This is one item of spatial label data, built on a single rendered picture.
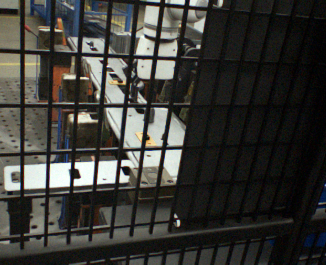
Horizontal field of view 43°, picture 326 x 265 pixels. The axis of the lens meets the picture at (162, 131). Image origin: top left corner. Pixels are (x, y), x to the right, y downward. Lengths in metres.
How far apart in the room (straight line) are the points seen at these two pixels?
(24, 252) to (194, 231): 0.21
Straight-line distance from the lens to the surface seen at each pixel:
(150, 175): 0.84
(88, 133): 1.11
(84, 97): 1.44
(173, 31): 1.00
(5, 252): 0.50
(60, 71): 1.80
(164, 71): 1.04
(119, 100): 1.38
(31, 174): 0.94
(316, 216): 0.66
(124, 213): 0.77
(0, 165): 1.58
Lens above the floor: 1.48
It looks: 24 degrees down
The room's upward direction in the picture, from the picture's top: 9 degrees clockwise
